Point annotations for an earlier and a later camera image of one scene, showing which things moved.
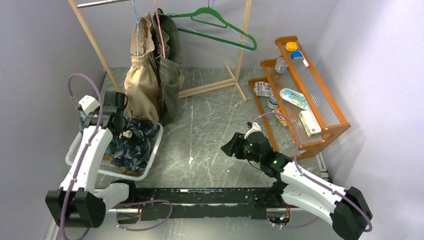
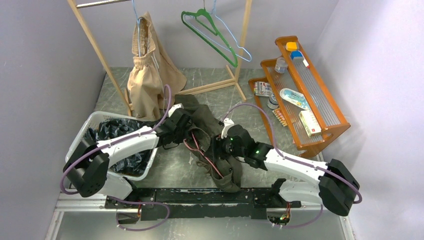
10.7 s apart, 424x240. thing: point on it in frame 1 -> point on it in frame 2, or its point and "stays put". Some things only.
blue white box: (297, 54) stays put
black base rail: (251, 203) stays put
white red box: (309, 123) stays put
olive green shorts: (169, 64) -> (226, 170)
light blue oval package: (294, 97) stays put
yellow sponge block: (291, 46) stays put
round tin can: (273, 103) stays put
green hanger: (209, 11) -> (204, 17)
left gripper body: (119, 129) -> (181, 134)
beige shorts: (141, 84) stays put
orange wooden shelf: (298, 113) stays put
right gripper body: (241, 152) -> (218, 142)
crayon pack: (282, 119) stays put
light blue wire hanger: (213, 2) -> (250, 60)
